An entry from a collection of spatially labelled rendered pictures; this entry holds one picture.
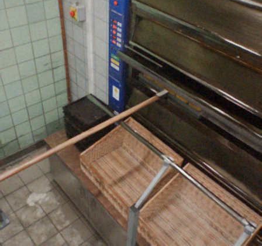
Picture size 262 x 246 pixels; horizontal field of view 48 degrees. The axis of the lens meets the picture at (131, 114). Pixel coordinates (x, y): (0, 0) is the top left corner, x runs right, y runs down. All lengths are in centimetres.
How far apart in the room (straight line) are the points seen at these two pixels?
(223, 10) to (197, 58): 29
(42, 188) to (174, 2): 203
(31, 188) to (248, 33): 227
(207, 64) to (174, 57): 21
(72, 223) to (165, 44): 167
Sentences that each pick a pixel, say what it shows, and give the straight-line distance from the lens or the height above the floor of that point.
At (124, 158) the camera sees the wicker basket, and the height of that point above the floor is 59.
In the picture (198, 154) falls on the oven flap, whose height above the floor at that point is 96.
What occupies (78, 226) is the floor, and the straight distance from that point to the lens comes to 267.
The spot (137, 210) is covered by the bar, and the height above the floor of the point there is 95.
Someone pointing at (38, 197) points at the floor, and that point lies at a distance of 289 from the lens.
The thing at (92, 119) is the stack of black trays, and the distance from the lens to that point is 218.
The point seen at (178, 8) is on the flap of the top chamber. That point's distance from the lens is 166.
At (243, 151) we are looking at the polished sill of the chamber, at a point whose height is 117.
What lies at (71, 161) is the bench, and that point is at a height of 58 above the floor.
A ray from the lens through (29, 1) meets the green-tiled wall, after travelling 254.
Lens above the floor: 231
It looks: 39 degrees down
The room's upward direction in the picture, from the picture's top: 4 degrees clockwise
